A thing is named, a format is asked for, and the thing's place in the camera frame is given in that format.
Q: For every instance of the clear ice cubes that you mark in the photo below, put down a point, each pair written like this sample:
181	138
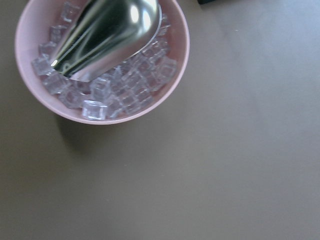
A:
121	92

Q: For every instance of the steel ice scoop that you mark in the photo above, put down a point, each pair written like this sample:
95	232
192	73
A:
104	34

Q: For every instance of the pink bowl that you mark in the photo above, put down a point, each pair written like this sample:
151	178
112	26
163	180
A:
32	30

